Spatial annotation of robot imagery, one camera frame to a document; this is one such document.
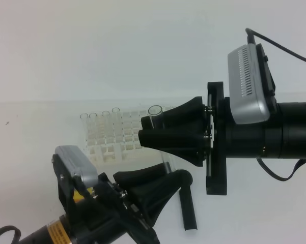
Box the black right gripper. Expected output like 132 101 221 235
138 82 227 195

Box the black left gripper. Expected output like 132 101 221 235
52 154 193 243

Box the clear glass test tube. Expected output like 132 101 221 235
148 105 176 173

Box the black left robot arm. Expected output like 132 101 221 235
22 155 193 243

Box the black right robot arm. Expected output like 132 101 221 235
138 82 306 195

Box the white plastic test tube rack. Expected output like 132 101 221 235
84 104 176 169

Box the clear test tube in rack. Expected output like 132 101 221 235
101 110 110 140
112 107 122 143
89 112 98 145
79 113 89 143

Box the black scoop tool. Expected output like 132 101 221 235
179 186 198 231

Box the yellow cube block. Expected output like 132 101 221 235
73 188 93 203

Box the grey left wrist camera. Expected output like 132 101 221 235
54 145 98 188

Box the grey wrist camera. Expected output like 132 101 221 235
54 145 98 188
228 43 276 125

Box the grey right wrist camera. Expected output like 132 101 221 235
228 43 276 125

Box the black right camera cable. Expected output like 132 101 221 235
245 27 306 181

